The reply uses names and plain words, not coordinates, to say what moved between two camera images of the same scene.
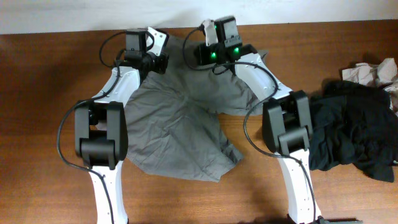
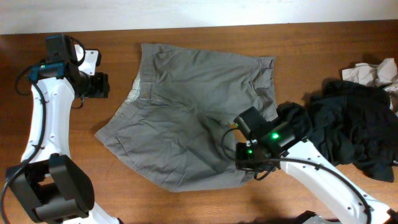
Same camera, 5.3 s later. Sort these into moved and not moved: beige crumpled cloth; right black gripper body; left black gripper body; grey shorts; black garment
Moved: grey shorts; right black gripper body; left black gripper body
Not moved: black garment; beige crumpled cloth
